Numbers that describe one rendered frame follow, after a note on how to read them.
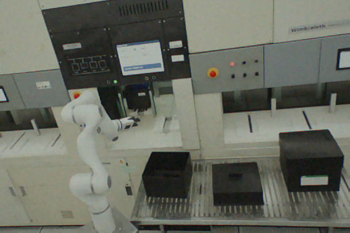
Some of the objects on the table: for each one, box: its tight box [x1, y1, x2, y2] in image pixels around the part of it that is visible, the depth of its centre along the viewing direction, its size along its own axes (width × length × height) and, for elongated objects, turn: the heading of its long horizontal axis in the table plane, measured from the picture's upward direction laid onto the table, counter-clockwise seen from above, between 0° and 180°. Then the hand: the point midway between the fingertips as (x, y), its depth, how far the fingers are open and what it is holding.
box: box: [278, 129, 344, 192], centre depth 218 cm, size 29×29×25 cm
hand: (135, 122), depth 253 cm, fingers open, 4 cm apart
